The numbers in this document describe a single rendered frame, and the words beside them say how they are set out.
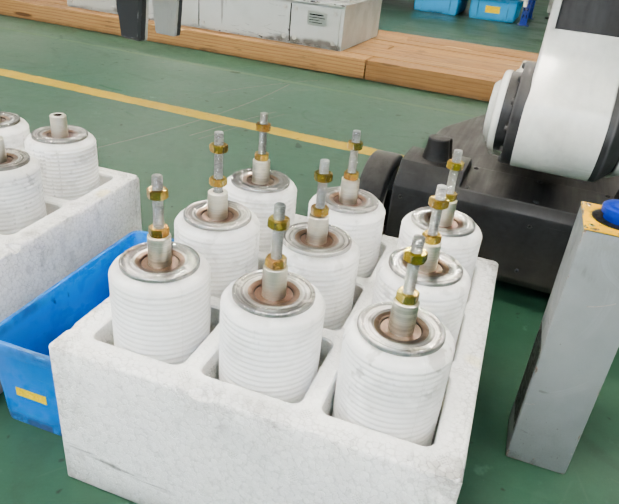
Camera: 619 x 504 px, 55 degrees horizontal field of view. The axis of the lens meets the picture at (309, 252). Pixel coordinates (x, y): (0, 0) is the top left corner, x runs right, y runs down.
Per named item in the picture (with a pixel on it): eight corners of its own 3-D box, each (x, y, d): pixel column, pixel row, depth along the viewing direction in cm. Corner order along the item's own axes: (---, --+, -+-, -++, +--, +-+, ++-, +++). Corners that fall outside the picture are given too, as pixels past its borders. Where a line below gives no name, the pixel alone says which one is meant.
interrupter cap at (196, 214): (168, 218, 66) (168, 212, 66) (215, 198, 72) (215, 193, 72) (219, 240, 63) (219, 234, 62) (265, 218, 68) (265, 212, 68)
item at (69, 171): (67, 227, 99) (54, 121, 91) (117, 240, 97) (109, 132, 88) (25, 253, 91) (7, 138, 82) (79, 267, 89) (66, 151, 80)
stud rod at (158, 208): (152, 248, 57) (149, 173, 53) (163, 246, 57) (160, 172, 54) (155, 252, 56) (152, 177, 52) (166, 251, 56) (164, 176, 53)
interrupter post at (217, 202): (202, 218, 67) (202, 191, 65) (217, 211, 69) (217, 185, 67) (218, 225, 66) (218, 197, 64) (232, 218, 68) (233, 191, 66)
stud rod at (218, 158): (219, 200, 66) (220, 134, 62) (211, 198, 66) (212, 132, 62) (224, 197, 66) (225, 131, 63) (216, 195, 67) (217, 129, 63)
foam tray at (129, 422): (228, 299, 98) (231, 197, 89) (469, 367, 87) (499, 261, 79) (66, 476, 65) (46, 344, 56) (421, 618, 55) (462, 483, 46)
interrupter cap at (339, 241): (365, 251, 64) (366, 245, 63) (305, 266, 60) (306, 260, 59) (325, 222, 69) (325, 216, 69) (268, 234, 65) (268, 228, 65)
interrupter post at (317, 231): (331, 245, 64) (335, 217, 62) (313, 249, 63) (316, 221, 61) (319, 235, 66) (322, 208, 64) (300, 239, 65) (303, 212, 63)
